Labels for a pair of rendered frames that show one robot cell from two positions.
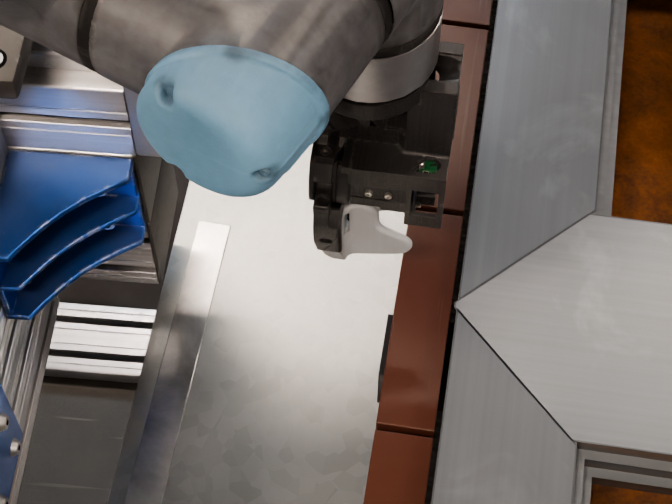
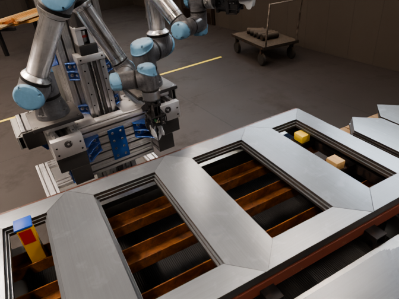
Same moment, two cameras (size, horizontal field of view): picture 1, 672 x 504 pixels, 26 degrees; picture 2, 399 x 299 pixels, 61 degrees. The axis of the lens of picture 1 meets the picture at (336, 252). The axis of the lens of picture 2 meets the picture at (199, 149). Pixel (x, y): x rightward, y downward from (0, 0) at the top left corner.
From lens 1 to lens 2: 1.25 m
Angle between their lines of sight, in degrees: 45
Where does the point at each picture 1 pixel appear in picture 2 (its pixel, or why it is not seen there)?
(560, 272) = (179, 159)
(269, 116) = (113, 78)
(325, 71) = (122, 79)
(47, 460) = not seen: hidden behind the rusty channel
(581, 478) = (151, 176)
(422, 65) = (148, 97)
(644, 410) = (164, 174)
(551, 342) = (167, 164)
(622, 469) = (157, 180)
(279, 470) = not seen: hidden behind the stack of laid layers
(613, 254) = (186, 162)
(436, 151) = (154, 115)
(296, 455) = not seen: hidden behind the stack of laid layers
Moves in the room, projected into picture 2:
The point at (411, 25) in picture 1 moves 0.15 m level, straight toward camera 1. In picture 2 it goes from (145, 88) to (110, 99)
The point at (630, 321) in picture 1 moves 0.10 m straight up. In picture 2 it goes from (177, 167) to (174, 148)
